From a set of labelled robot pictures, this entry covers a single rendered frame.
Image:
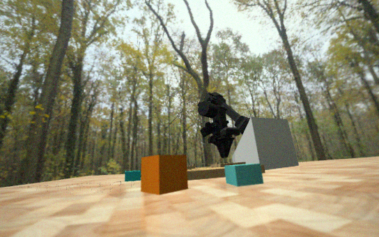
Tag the cyan cube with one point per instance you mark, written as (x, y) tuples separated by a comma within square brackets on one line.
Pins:
[(132, 176)]

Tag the teal square block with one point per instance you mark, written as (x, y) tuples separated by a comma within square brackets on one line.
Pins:
[(242, 175)]

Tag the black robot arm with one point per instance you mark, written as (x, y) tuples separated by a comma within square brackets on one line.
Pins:
[(215, 107)]

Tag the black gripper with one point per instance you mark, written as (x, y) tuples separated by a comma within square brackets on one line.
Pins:
[(224, 138)]

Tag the orange-brown block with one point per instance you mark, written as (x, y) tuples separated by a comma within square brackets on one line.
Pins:
[(163, 174)]

